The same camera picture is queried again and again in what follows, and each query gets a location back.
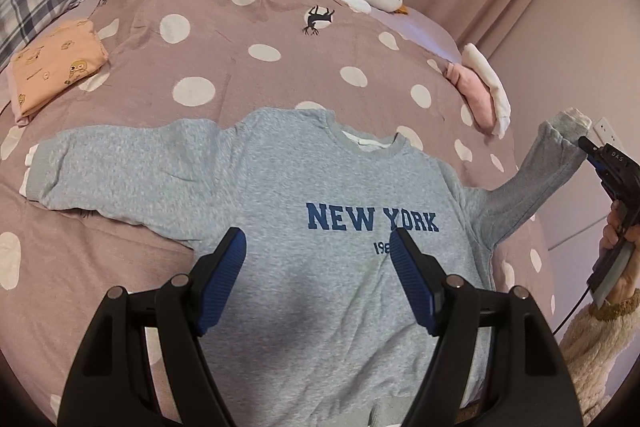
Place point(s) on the white wall power strip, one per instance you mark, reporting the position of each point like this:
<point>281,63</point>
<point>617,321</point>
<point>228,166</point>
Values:
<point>605,134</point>

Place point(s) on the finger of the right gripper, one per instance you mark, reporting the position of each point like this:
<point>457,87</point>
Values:
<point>594,152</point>

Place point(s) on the folded orange bear garment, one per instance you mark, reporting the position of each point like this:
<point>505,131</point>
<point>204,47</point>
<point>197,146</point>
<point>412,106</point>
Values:
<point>71,52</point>

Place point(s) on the polka dot mauve blanket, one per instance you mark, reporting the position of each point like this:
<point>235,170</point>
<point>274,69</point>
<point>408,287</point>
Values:
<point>202,59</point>

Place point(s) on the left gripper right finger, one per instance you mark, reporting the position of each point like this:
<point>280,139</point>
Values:
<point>523,377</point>

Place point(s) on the folded pink garment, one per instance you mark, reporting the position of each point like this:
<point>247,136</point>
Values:
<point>476,94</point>

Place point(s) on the folded white garment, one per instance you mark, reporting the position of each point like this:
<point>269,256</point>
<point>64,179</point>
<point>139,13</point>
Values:
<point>473,59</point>

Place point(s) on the grey New York sweatshirt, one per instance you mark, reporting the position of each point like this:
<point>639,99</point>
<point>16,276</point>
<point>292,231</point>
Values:
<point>317,330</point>

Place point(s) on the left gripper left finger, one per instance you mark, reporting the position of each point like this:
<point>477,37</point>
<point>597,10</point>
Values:
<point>111,380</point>

